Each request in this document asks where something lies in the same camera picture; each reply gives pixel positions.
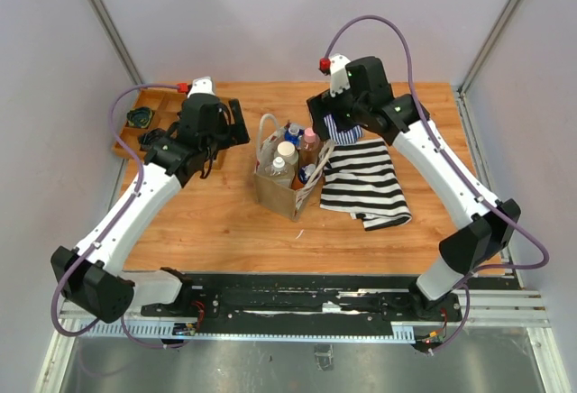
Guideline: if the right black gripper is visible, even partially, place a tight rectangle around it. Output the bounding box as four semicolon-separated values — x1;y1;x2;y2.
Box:
307;82;369;142

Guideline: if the blue white striped cloth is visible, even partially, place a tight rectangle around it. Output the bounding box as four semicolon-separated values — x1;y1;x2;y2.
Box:
324;114;363;146

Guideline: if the clear bottle pink cap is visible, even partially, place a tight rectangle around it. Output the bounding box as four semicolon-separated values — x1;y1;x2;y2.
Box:
299;127;320;167

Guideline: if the black white striped cloth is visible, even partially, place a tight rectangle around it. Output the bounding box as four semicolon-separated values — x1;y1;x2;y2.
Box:
320;139;412;231

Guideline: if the clear bottle white cap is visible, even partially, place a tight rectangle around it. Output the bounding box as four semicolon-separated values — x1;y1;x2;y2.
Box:
264;157;295;187

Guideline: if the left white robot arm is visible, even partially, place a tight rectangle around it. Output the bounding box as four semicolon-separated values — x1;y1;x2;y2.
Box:
50;93;250;324

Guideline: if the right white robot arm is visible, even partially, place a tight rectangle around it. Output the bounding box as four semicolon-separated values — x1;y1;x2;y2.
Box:
307;54;520;321

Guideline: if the canvas tote bag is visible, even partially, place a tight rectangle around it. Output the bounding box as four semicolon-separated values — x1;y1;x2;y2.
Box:
253;114;334;222

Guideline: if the wooden compartment tray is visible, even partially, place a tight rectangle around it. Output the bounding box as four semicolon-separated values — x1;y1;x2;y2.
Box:
113;84;232;175

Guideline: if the black rolled belt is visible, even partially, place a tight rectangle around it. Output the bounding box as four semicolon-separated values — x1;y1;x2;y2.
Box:
137;128;166;151

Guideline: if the green patterned rolled belt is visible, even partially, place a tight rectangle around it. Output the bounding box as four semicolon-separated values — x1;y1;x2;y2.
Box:
126;106;155;129

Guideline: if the orange spray bottle back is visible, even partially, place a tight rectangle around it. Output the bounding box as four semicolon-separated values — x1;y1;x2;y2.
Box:
284;123;304;150

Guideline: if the orange spray bottle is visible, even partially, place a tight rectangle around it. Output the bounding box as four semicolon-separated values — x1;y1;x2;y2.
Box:
291;163;316;190
284;123;304;150

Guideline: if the orange spray bottle front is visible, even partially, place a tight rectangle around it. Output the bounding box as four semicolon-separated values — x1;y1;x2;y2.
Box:
291;163;316;190

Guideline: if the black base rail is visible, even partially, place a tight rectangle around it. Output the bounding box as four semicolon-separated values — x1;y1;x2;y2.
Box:
141;272;462;337

